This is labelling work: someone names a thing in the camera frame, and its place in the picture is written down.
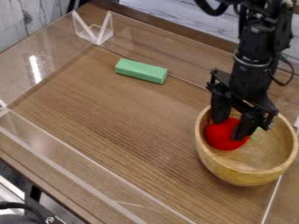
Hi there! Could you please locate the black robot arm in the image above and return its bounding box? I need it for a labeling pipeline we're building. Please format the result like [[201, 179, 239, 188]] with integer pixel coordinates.
[[207, 0, 295, 141]]

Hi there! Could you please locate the light wooden bowl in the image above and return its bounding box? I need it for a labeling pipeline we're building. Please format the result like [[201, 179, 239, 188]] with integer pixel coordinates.
[[194, 106, 299, 186]]

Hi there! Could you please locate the black device bottom left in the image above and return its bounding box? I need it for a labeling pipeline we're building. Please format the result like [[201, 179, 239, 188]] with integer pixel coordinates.
[[0, 199, 67, 224]]

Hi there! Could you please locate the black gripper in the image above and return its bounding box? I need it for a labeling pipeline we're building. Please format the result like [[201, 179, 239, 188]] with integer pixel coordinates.
[[207, 55, 279, 141]]

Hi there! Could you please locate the clear acrylic tray wall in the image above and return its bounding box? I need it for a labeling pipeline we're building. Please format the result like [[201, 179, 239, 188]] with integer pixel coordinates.
[[0, 101, 197, 224]]

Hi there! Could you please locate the red plush fruit green leaf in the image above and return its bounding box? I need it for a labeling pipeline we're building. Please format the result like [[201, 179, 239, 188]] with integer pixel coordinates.
[[203, 117, 254, 151]]

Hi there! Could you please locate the green rectangular block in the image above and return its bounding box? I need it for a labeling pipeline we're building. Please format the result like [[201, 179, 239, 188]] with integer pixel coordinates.
[[115, 58, 168, 84]]

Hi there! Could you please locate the black cable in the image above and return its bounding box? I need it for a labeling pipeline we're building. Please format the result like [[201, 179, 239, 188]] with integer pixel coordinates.
[[193, 0, 234, 18]]

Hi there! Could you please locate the clear acrylic corner bracket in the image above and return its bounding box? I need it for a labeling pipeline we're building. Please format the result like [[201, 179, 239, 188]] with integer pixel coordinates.
[[71, 11, 114, 46]]

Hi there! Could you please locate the black table leg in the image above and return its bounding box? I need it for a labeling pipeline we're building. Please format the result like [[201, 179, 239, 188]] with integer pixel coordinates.
[[30, 185, 43, 202]]

